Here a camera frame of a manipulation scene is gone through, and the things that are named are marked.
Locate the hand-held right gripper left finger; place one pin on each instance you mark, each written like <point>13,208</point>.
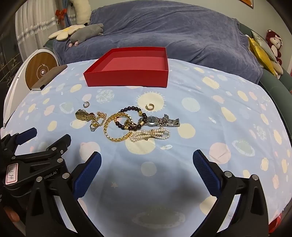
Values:
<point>87,175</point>

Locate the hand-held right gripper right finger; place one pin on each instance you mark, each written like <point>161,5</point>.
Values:
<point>206,173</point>

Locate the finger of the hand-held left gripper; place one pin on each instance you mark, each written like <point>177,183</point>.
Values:
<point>27,135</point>
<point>60,143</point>

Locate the gold wristwatch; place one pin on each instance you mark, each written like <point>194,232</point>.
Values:
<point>81,114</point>

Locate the silver wristwatch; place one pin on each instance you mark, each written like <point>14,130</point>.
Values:
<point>151,120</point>

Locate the red cardboard box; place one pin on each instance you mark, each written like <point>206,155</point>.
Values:
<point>125,77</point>

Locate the person's left hand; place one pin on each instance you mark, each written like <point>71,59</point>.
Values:
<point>11,214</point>

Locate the gold hoop earring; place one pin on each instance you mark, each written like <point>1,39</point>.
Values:
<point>151,109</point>
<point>84,105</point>

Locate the brown notebook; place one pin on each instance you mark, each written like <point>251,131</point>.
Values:
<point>49,76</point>

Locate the blue planet print tablecloth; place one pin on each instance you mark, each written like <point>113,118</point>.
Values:
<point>205,109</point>

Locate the white round wooden-faced device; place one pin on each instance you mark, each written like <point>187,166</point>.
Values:
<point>38,68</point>

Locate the white curtain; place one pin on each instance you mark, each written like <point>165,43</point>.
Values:
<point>34,27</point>

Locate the cream flower pillow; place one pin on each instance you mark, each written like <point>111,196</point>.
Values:
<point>63,33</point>

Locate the green sofa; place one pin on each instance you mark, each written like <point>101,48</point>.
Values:
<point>273,86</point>

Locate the grey plush toy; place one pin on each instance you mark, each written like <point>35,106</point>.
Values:
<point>86,34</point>

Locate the red bow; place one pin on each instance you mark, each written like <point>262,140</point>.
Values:
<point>61,14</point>

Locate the cream plush toy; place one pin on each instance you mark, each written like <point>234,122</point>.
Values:
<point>277,69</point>

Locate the gold cushion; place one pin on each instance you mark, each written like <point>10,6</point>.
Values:
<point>260,52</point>

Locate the white plush pillow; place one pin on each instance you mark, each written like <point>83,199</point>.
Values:
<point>83,11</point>

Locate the blue sofa blanket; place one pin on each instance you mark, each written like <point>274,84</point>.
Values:
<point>182,34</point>

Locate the grey cushion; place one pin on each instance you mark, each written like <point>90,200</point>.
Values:
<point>262,41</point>

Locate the red monkey plush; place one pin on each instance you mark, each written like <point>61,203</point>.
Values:
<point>273,36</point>

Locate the wall poster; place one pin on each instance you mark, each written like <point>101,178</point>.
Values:
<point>247,2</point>

